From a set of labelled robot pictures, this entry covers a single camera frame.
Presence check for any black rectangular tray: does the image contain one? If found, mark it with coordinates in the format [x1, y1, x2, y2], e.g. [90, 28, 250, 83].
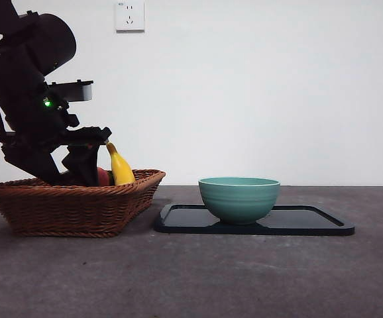
[154, 203, 356, 237]

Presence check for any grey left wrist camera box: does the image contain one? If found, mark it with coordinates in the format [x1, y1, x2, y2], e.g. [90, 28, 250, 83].
[47, 79, 95, 102]

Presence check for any yellow banana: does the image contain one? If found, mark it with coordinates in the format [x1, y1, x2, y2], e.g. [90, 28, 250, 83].
[106, 142, 136, 186]

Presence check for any brown wicker basket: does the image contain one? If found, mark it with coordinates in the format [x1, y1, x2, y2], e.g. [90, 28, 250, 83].
[0, 168, 166, 238]

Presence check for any white wall socket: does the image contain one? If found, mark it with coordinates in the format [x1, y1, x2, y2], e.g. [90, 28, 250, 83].
[115, 1, 145, 33]

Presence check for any teal ribbed bowl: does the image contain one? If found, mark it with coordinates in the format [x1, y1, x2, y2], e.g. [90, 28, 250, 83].
[197, 177, 281, 226]

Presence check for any red orange peach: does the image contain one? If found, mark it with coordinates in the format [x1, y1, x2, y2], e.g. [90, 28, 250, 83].
[97, 167, 111, 186]

